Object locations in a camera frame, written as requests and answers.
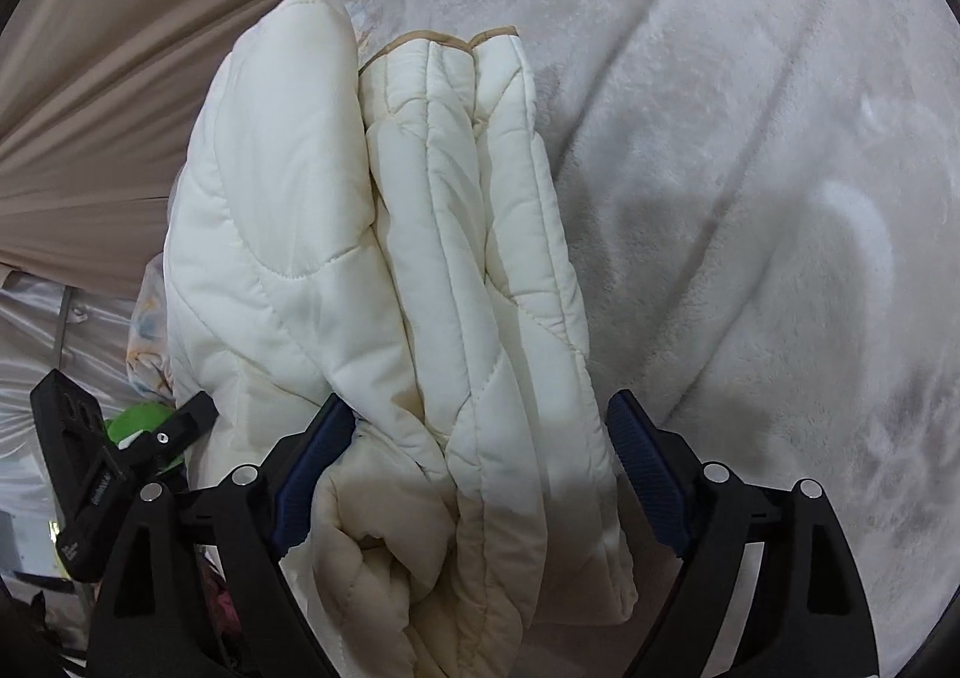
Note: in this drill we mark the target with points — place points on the grey printed blanket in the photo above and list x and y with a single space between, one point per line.
750 198

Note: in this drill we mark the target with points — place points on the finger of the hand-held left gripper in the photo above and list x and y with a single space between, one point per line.
176 434

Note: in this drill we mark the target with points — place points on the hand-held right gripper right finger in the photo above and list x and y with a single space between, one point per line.
645 475

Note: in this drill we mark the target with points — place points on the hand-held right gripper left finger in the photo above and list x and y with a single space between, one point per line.
311 475

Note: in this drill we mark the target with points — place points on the cream quilted jacket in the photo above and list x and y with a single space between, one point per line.
450 235

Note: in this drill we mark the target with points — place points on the green object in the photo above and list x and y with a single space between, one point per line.
139 419

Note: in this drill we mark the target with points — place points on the beige curtain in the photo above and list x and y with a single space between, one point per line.
150 48

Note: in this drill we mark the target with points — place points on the silver satin cloth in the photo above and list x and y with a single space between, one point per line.
45 340

